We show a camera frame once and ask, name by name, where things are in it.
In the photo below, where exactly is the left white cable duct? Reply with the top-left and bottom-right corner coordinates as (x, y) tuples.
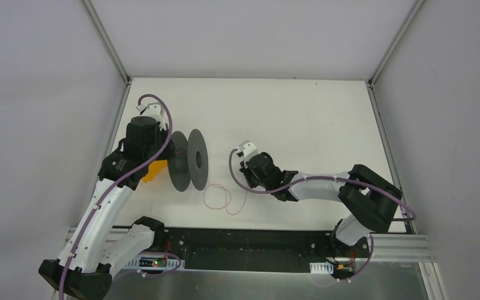
(124, 256), (185, 271)

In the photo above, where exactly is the yellow plastic bin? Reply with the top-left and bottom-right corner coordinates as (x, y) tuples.
(142, 160), (168, 183)

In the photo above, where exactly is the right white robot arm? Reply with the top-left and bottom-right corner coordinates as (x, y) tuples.
(239, 152), (402, 256)

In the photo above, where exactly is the black perforated cable spool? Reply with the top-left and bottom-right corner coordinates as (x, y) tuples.
(167, 129), (209, 192)

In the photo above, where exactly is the right white cable duct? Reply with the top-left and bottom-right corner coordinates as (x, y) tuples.
(309, 262), (334, 274)

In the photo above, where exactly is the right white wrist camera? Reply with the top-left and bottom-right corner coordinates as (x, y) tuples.
(236, 141), (259, 162)

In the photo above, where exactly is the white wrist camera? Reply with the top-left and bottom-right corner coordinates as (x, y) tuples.
(136, 102), (168, 131)
(236, 141), (259, 162)

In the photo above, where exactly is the thin red wire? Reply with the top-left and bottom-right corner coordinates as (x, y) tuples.
(176, 142), (248, 216)

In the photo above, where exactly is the white cable duct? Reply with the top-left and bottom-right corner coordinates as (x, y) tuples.
(124, 256), (185, 271)
(309, 262), (334, 274)

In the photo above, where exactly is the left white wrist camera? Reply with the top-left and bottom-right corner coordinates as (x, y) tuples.
(136, 102), (168, 131)

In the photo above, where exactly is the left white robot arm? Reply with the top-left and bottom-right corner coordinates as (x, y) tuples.
(39, 116), (174, 299)

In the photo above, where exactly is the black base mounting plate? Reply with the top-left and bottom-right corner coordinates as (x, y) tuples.
(145, 227), (369, 273)

